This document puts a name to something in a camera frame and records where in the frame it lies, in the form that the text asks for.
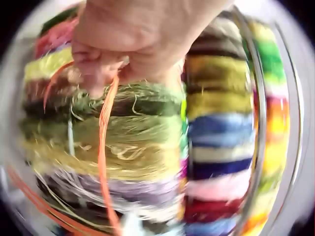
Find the orange thread strand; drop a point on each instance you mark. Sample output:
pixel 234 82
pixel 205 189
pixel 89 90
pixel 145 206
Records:
pixel 104 127

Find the row of coloured thread skeins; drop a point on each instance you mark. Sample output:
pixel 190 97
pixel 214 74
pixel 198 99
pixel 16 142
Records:
pixel 137 137

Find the clear plastic storage box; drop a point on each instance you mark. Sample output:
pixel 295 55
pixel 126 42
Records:
pixel 275 118

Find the person's left hand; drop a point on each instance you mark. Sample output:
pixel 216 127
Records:
pixel 137 32

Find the person's left fingers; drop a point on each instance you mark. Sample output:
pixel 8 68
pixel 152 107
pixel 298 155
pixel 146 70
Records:
pixel 96 68

